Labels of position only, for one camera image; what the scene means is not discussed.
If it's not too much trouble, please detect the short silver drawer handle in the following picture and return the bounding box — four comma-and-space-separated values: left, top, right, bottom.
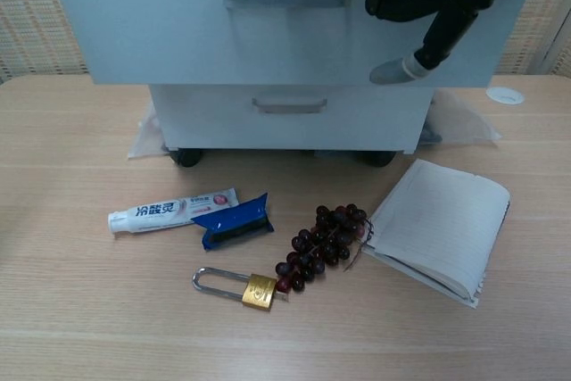
251, 95, 328, 115

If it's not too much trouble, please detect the open lined notebook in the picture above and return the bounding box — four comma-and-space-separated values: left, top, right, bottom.
361, 158, 512, 310

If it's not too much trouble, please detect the brass padlock with long shackle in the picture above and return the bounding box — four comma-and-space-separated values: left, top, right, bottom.
192, 266, 292, 311

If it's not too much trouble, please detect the dark purple grape bunch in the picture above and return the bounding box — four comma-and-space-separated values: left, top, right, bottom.
274, 203, 375, 293

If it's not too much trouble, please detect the black caster wheel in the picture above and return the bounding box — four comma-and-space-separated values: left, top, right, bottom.
169, 148, 205, 169
356, 149, 397, 168

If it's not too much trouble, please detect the blue snack packet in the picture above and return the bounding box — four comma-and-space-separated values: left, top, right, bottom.
190, 192, 276, 252

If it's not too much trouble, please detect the white toothpaste tube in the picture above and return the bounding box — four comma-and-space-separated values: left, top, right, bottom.
106, 187, 240, 236

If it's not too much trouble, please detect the translucent plastic bag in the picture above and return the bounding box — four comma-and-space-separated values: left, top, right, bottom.
127, 86, 501, 160

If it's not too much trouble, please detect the white round cable grommet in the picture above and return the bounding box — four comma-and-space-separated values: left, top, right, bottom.
485, 87, 525, 105

